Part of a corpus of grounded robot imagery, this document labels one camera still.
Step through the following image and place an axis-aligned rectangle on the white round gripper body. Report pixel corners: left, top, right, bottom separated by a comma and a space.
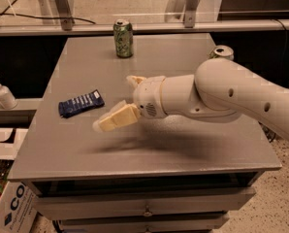
133, 76, 167, 119

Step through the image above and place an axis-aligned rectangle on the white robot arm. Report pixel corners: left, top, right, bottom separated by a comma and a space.
93, 57, 289, 141

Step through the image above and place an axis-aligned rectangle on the green soda can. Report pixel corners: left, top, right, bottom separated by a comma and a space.
113, 19, 134, 58

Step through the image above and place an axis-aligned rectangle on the grey drawer cabinet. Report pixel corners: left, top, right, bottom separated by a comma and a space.
9, 34, 280, 233

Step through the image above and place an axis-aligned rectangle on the black cable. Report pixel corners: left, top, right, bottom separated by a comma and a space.
0, 0, 97, 26

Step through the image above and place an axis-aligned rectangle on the grey metal rail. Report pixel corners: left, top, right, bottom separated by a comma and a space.
0, 19, 289, 37

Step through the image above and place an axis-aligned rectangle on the blue rxbar blueberry wrapper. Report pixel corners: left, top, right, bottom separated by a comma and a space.
58, 90, 105, 118

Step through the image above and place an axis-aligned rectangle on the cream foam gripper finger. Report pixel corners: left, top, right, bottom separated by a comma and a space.
92, 100, 141, 132
126, 76, 145, 88

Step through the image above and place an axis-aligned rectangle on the white 7up can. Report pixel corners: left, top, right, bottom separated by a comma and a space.
209, 45, 234, 60

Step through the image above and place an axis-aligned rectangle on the white pump bottle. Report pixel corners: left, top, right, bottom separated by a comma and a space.
0, 84, 17, 110

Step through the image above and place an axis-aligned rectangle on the white cardboard box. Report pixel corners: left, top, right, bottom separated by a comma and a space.
0, 182, 37, 233

